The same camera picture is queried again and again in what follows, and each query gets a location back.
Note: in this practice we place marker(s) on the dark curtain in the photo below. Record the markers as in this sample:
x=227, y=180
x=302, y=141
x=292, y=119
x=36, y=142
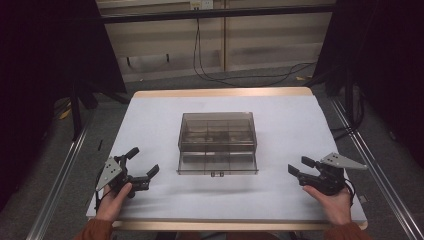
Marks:
x=40, y=66
x=390, y=66

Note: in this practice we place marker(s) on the black metal stand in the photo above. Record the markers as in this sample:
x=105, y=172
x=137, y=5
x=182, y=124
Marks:
x=349, y=96
x=76, y=113

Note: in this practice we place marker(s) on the white wall power outlet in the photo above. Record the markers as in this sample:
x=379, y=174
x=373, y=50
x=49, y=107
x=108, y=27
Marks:
x=201, y=4

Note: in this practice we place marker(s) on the metal floor rail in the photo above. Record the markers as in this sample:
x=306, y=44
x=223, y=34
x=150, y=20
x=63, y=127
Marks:
x=383, y=180
x=56, y=186

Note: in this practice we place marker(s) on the clear grey plastic drawer box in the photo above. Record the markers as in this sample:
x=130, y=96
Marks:
x=216, y=131

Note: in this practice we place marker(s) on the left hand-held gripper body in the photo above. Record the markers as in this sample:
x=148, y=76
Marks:
x=111, y=173

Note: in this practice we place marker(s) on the person's right hand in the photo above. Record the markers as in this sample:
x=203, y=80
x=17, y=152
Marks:
x=335, y=205

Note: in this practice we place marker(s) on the wooden table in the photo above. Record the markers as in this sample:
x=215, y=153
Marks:
x=220, y=92

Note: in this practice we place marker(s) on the white table mat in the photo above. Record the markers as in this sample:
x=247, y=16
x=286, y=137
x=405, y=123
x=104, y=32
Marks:
x=160, y=140

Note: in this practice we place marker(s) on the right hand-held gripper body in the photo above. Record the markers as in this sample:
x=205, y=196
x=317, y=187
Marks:
x=328, y=178

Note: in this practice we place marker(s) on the person's left hand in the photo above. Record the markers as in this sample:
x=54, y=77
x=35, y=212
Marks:
x=111, y=203

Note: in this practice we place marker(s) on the black horizontal bar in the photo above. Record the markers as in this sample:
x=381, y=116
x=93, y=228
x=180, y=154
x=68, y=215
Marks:
x=216, y=14

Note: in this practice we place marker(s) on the clear grey divided drawer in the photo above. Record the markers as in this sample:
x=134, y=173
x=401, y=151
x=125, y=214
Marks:
x=218, y=162

